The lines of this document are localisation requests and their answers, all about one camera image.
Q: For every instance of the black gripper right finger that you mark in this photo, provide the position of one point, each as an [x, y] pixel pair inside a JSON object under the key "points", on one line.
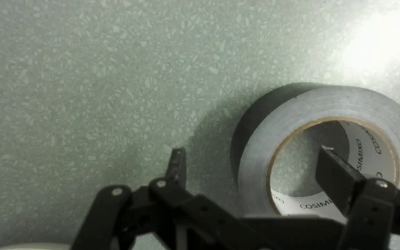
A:
{"points": [[339, 178]]}

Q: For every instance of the black duct tape roll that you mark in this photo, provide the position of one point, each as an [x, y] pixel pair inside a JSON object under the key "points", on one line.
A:
{"points": [[256, 153]]}

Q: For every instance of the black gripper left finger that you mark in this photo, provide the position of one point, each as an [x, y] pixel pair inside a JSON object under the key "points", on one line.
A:
{"points": [[176, 192]]}

